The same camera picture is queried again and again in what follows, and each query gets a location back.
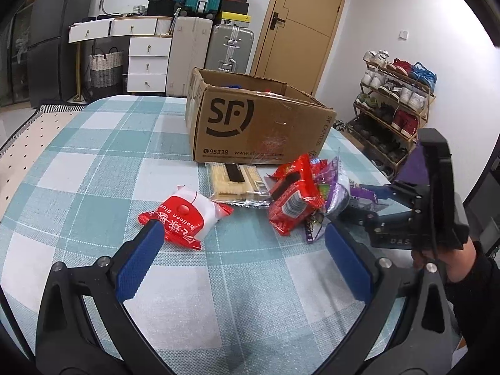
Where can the beige suitcase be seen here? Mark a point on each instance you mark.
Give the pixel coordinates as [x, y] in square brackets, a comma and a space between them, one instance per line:
[187, 54]

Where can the brown cardboard box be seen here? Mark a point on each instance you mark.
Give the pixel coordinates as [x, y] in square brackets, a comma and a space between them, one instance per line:
[265, 125]

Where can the woven laundry basket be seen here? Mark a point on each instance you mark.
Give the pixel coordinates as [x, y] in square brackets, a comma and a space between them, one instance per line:
[105, 74]

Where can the silver suitcase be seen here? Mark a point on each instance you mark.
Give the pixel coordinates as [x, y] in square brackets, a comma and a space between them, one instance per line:
[228, 47]

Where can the dark glass cabinet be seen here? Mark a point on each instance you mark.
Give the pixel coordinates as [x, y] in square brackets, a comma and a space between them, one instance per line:
[13, 54]

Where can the person's right forearm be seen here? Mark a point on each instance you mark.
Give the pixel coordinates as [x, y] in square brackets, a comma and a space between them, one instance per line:
[476, 304]

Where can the white drawer desk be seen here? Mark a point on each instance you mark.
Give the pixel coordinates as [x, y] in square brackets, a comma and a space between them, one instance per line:
[146, 62]

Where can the dark grey fridge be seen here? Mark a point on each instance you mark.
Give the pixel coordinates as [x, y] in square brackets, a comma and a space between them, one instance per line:
[58, 15]

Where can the cracker packet with black band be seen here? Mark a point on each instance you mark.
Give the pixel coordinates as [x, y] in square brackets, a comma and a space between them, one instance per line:
[218, 183]

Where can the beige dotted rug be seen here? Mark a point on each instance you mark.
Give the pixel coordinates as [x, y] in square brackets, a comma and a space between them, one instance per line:
[27, 140]

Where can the red packet with black band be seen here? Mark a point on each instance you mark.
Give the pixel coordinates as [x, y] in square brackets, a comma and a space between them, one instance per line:
[297, 199]

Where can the bamboo shoe rack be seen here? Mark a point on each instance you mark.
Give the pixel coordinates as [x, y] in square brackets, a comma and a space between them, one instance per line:
[384, 125]

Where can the person's right hand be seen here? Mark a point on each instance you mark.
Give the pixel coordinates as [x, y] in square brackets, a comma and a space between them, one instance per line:
[457, 265]

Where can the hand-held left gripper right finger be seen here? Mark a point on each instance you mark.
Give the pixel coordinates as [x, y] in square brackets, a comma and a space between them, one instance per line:
[347, 259]

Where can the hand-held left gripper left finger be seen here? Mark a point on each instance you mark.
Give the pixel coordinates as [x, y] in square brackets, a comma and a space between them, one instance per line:
[138, 261]

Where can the white light switch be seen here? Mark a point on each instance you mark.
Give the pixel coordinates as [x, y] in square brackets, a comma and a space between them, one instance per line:
[403, 35]

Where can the red and white gum packet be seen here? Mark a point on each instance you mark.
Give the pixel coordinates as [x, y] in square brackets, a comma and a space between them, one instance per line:
[183, 215]

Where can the yellow and black shoe box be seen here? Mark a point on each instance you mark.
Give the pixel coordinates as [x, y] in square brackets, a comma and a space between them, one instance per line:
[233, 18]

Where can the wooden door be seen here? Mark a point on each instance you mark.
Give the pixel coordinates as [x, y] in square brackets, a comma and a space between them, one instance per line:
[308, 27]

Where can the purple rolled mat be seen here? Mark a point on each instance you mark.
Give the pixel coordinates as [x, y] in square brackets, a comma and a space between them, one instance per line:
[412, 164]

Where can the pile of dark shoes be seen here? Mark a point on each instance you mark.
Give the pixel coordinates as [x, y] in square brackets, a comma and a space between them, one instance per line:
[339, 126]

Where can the rows of shoes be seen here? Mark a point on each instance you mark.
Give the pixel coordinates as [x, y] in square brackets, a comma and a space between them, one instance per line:
[402, 95]

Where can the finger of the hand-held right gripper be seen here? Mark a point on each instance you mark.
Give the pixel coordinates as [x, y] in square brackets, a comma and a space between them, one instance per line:
[381, 192]
[375, 216]

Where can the purple and silver snack packet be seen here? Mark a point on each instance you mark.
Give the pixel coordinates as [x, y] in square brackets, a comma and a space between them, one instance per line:
[338, 187]

